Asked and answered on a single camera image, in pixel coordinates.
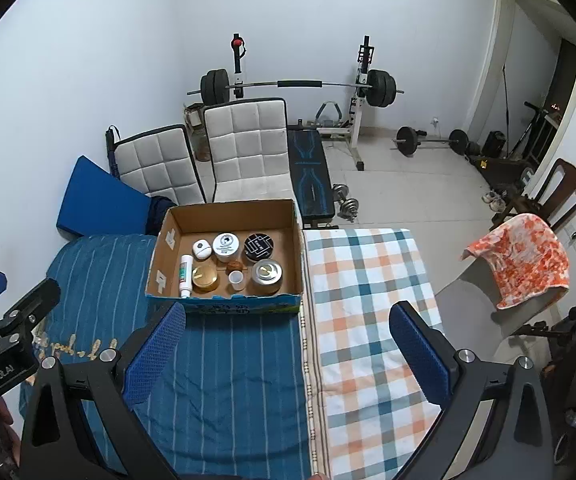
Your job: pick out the orange white towel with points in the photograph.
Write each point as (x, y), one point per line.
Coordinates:
(523, 255)

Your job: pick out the blue cushion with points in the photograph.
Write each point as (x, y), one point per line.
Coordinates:
(98, 200)

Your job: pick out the jar with black patterned lid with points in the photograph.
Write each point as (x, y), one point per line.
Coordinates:
(258, 246)

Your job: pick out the white barbell rack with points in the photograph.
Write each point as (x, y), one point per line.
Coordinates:
(355, 130)

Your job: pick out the chrome dumbbell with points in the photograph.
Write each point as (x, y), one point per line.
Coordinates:
(346, 202)

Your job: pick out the jar with white printed lid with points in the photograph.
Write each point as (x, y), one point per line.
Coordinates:
(225, 246)

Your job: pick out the black blue pole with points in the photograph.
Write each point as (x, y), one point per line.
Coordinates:
(112, 152)

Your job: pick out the pair of light shoes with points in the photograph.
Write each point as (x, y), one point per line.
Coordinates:
(495, 200)

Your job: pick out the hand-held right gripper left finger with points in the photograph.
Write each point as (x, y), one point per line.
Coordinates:
(155, 355)

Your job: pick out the barbell with black plates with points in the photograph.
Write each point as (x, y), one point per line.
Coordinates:
(298, 83)

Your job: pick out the small barbell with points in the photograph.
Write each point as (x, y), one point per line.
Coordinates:
(408, 141)

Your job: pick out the white padded chair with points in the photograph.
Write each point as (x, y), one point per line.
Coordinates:
(158, 165)
(248, 150)

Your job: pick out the black blue weight bench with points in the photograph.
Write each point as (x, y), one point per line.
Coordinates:
(310, 175)

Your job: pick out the white teal tube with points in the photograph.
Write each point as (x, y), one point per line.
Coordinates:
(186, 277)

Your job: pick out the printed cardboard box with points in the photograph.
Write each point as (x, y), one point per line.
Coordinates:
(228, 215)

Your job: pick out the white oval device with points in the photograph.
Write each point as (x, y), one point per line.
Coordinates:
(201, 250)

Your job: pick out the glass jar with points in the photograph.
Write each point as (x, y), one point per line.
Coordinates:
(201, 146)

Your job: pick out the plaid blanket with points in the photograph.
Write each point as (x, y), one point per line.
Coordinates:
(368, 310)

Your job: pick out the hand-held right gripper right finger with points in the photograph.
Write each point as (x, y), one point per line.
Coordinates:
(420, 355)

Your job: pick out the brown round wooden piece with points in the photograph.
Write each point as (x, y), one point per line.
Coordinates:
(235, 266)

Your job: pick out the dark blue cloth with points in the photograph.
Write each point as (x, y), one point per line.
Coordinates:
(160, 215)

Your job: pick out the black yellow machine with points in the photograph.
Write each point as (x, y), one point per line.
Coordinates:
(503, 172)

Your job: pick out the dark wooden chair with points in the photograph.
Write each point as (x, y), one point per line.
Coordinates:
(563, 185)

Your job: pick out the small white cup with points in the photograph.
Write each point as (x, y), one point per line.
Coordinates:
(236, 280)

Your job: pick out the blue striped blanket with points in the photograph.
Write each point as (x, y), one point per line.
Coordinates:
(243, 370)

